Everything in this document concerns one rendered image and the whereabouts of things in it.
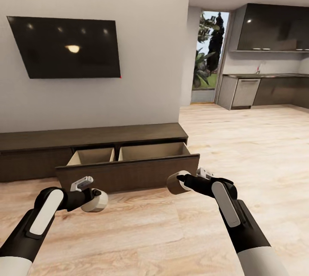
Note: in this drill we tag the wall mounted tv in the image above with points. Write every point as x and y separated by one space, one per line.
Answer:
67 47

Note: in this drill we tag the dishwasher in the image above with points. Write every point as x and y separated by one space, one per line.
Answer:
245 92

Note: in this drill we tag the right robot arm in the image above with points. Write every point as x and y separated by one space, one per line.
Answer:
255 254

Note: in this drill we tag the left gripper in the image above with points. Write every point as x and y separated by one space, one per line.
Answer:
84 197

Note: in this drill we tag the pillar candle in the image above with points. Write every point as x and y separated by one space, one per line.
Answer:
98 204
176 186

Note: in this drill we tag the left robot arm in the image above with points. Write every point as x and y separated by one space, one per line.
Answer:
18 252

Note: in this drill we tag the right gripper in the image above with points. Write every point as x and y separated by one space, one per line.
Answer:
191 181

